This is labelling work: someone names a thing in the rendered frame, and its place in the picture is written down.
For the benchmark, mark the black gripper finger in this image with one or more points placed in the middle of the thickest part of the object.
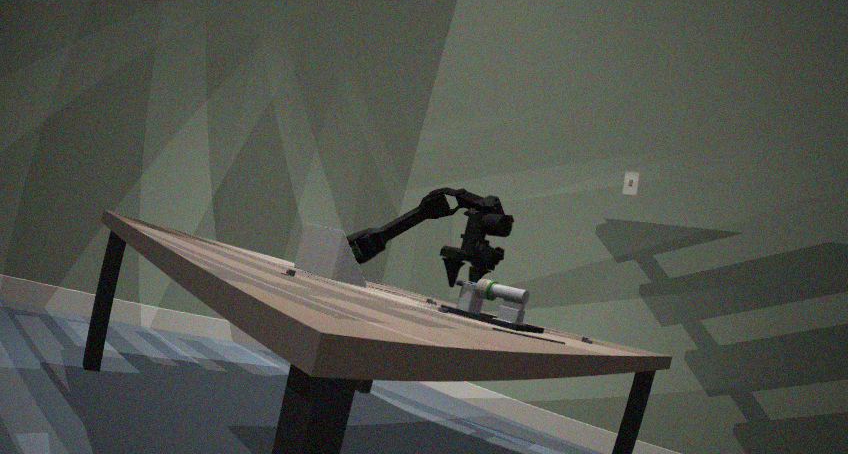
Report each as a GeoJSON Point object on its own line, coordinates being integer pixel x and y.
{"type": "Point", "coordinates": [476, 274]}
{"type": "Point", "coordinates": [452, 267]}

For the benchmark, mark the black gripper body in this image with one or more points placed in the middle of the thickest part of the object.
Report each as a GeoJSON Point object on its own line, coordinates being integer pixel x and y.
{"type": "Point", "coordinates": [470, 240]}

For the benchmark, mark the green ring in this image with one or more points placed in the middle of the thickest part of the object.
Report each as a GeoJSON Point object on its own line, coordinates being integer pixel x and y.
{"type": "Point", "coordinates": [490, 297]}

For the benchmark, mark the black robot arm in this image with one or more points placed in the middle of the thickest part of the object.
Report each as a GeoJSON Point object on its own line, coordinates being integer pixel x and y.
{"type": "Point", "coordinates": [486, 216]}

